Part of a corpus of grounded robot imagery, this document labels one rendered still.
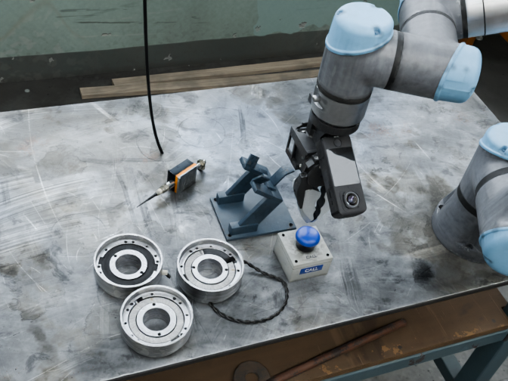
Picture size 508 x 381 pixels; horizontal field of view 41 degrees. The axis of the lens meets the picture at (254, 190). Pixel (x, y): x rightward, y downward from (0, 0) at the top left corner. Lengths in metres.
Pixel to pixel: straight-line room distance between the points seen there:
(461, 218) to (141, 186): 0.56
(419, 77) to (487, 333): 0.78
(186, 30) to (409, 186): 1.62
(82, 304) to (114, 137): 0.38
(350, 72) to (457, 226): 0.46
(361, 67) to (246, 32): 2.04
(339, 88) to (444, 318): 0.73
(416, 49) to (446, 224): 0.46
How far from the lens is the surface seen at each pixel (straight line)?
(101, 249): 1.10
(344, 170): 0.95
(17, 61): 2.73
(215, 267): 1.11
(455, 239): 1.25
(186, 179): 1.22
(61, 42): 2.70
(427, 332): 1.46
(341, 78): 0.88
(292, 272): 1.10
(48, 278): 1.11
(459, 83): 0.89
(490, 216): 1.08
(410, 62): 0.87
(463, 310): 1.53
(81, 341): 1.04
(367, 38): 0.85
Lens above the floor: 1.69
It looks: 45 degrees down
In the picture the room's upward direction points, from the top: 12 degrees clockwise
